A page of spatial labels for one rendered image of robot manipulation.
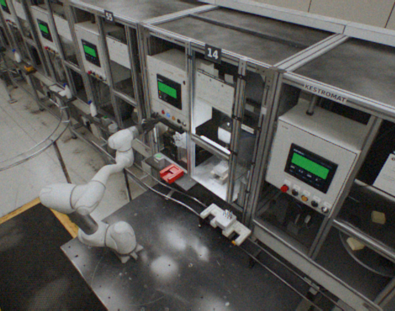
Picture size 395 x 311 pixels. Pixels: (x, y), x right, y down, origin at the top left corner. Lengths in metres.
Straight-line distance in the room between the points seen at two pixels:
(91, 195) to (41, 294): 1.69
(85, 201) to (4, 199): 2.60
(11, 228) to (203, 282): 2.33
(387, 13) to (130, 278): 4.51
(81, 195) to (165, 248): 0.91
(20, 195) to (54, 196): 2.42
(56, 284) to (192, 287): 1.45
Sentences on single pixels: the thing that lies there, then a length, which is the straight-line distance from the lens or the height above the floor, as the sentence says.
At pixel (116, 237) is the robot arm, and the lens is 2.12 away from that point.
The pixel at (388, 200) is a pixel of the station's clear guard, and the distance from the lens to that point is 1.61.
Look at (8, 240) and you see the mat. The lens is 3.67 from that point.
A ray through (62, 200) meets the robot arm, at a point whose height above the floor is 1.47.
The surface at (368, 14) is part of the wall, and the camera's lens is 5.12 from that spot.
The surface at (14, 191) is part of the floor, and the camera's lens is 4.20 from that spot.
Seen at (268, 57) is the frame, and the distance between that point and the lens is 1.74.
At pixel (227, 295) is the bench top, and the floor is 0.68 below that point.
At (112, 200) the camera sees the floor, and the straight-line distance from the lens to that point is 3.62.
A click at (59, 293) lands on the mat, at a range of 3.11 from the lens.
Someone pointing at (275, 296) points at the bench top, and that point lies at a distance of 2.19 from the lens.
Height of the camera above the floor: 2.62
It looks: 40 degrees down
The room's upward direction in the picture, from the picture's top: 1 degrees clockwise
